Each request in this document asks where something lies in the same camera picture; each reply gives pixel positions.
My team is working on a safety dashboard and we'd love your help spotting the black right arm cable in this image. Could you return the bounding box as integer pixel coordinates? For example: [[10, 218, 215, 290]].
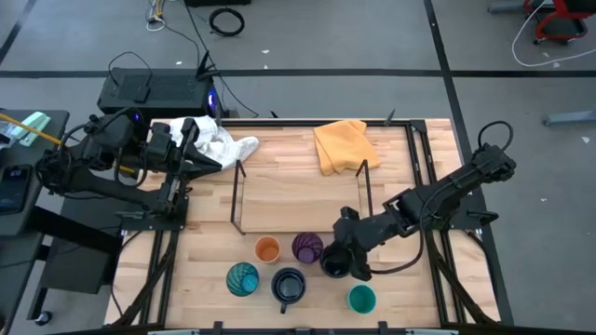
[[367, 193, 429, 275]]

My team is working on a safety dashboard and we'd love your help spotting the orange plastic cup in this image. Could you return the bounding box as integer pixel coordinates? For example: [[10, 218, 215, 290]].
[[253, 235, 282, 264]]

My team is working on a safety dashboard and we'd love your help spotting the large black speckled mug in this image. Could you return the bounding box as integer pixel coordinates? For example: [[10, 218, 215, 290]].
[[270, 266, 307, 315]]

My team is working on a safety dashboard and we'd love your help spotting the wooden shelf black metal frame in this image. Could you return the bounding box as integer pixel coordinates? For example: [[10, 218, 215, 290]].
[[230, 158, 374, 236]]

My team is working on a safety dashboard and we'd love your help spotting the purple faceted tumbler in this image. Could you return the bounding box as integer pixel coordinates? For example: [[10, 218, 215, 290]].
[[291, 231, 325, 265]]

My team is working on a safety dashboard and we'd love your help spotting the black table frame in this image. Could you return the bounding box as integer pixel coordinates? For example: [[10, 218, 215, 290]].
[[111, 118, 513, 335]]

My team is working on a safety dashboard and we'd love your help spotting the black computer tower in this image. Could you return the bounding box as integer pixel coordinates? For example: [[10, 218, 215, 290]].
[[96, 50, 220, 123]]

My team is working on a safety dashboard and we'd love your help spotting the white towel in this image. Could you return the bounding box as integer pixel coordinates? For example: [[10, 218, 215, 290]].
[[167, 114, 261, 169]]

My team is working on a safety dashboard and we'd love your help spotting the white floor cable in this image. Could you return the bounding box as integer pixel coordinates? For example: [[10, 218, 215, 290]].
[[510, 0, 596, 69]]

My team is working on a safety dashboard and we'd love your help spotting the thin black floor cable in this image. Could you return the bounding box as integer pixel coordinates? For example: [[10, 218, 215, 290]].
[[183, 0, 261, 118]]

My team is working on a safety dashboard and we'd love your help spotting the coiled black cable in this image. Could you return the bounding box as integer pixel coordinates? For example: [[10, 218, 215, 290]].
[[208, 7, 246, 37]]

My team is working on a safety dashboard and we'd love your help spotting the blue faceted tumbler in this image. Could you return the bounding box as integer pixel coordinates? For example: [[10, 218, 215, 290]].
[[225, 261, 261, 298]]

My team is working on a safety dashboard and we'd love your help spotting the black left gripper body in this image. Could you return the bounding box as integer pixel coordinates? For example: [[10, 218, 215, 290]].
[[146, 121, 187, 164]]

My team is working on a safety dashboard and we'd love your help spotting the teal plastic cup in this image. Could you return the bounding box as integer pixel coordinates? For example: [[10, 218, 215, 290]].
[[347, 284, 377, 315]]

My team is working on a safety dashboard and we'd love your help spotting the yellow stick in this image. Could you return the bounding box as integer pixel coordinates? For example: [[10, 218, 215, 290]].
[[0, 112, 139, 176]]

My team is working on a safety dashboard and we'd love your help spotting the grey floor bar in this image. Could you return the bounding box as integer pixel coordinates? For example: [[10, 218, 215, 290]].
[[542, 109, 596, 127], [487, 0, 527, 14]]

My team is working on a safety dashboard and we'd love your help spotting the orange towel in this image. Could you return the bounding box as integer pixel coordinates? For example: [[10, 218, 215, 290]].
[[313, 118, 382, 177]]

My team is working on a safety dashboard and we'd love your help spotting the small black mug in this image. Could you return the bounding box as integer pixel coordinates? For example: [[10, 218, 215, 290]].
[[319, 245, 354, 279]]

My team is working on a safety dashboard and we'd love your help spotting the white cable bundle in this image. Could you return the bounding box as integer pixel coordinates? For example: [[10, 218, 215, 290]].
[[145, 0, 168, 33]]

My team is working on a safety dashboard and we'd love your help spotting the mint green stapler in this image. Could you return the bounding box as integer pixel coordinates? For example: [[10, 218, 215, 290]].
[[9, 111, 51, 148]]

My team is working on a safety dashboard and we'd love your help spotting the black side desk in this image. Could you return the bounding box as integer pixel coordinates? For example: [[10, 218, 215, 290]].
[[0, 109, 71, 238]]

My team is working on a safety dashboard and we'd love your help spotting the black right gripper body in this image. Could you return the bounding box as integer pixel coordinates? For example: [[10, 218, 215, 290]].
[[332, 208, 386, 255]]

